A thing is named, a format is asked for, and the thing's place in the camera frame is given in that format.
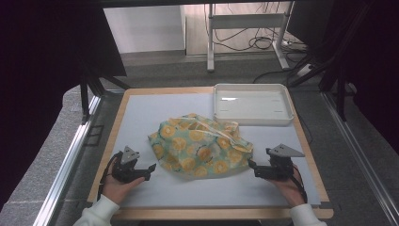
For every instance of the lemon print plastic bag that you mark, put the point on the lemon print plastic bag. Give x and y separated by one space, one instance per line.
197 147

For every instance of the person's right hand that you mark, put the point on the person's right hand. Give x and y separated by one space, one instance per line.
291 191

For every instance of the white cabinet panel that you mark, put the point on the white cabinet panel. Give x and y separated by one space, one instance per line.
144 28

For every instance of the white metal desk frame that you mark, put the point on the white metal desk frame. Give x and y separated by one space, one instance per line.
247 22

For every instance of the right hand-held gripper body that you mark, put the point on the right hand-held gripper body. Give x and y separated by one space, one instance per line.
280 168

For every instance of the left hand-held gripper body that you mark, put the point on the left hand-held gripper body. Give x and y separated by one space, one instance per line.
125 171

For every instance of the aluminium rail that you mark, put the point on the aluminium rail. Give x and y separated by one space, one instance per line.
360 157
67 166

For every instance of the person's left hand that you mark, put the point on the person's left hand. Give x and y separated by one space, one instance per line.
116 190

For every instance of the white plastic tray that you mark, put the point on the white plastic tray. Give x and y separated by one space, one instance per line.
252 105

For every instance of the white table mat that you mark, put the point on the white table mat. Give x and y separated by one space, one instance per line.
175 191

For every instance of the black curtain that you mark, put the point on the black curtain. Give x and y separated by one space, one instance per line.
47 78
373 62

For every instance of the black tripod stand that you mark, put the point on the black tripod stand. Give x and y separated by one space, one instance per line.
86 94
340 91

